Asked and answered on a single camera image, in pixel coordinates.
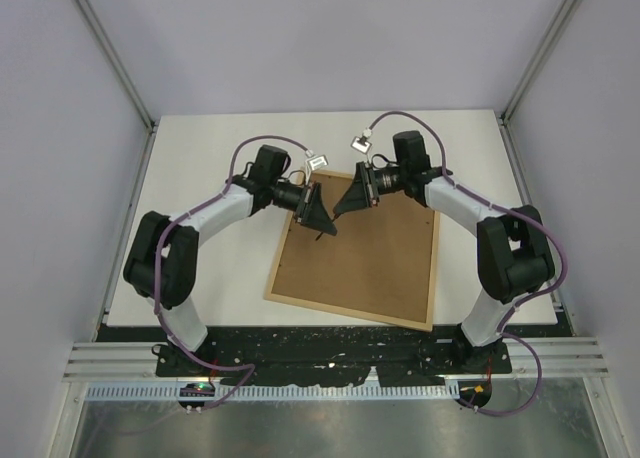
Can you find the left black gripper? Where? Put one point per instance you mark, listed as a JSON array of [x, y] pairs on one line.
[[315, 215]]

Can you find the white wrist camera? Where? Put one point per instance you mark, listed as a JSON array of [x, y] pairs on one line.
[[362, 145], [314, 163]]

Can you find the wooden picture frame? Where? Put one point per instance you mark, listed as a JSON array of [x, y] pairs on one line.
[[381, 266]]

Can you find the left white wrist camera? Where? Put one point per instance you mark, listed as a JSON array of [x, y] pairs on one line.
[[314, 163]]

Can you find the aluminium front rail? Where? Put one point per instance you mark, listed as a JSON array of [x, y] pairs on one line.
[[117, 361]]

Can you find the left aluminium frame post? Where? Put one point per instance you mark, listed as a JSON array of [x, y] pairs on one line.
[[114, 61]]

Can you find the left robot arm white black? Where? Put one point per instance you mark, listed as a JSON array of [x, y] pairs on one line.
[[162, 261]]

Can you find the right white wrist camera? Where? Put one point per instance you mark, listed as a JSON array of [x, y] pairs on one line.
[[362, 145]]

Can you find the aluminium frame post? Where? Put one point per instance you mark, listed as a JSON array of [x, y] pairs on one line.
[[545, 47], [114, 61]]

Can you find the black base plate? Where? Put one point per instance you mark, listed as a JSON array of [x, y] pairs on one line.
[[334, 356]]

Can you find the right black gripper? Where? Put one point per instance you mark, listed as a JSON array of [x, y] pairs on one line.
[[362, 194]]

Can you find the slotted grey cable duct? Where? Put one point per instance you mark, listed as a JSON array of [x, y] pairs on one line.
[[195, 392]]

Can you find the right aluminium frame post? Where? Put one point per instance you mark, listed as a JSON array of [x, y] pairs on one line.
[[545, 47]]

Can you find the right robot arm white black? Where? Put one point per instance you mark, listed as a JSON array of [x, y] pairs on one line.
[[512, 251]]

